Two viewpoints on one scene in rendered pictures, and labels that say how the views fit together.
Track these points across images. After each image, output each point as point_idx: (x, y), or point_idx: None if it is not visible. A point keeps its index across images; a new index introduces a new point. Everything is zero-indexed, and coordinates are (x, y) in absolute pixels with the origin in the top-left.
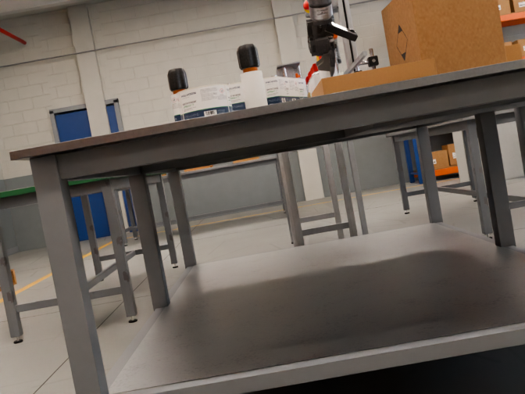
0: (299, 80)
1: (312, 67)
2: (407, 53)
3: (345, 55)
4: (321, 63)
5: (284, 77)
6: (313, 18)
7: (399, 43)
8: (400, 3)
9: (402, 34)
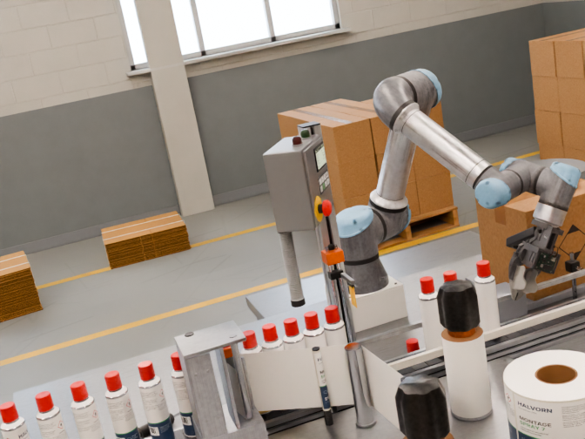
0: (246, 356)
1: (334, 314)
2: (584, 252)
3: (336, 284)
4: (536, 283)
5: (240, 359)
6: (561, 224)
7: (568, 243)
8: (583, 203)
9: (579, 233)
